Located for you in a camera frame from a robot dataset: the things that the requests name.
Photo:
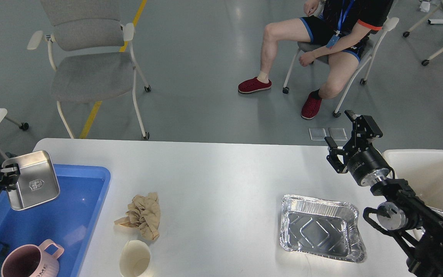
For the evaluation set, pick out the small steel tray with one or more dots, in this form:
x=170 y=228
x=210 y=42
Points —
x=37 y=182

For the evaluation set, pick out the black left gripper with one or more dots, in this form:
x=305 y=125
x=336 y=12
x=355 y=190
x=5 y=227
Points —
x=9 y=183

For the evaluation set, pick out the white paper cup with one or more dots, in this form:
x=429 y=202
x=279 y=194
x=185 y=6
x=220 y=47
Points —
x=136 y=260

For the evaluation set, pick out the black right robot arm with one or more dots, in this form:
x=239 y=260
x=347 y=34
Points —
x=416 y=228

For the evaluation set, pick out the white plastic bin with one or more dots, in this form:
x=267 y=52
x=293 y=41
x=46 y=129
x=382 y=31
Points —
x=423 y=169

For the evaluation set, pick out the pink plastic mug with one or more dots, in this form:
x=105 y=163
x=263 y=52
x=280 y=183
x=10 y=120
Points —
x=31 y=260

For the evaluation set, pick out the aluminium foil tray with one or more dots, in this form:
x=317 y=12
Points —
x=324 y=228

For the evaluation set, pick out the blue plastic tray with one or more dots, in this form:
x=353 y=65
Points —
x=69 y=220

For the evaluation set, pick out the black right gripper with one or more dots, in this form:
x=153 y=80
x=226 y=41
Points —
x=367 y=166

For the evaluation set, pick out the grey office chair left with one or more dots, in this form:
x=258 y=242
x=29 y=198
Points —
x=81 y=24

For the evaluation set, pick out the brown paper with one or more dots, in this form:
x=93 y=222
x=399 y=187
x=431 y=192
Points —
x=144 y=214

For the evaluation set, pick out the grey office chair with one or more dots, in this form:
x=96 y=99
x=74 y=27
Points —
x=369 y=48
x=81 y=24

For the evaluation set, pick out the person in shorts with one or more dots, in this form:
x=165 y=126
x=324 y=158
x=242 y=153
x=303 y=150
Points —
x=340 y=31

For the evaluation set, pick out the grey office chair right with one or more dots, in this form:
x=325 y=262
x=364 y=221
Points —
x=369 y=48

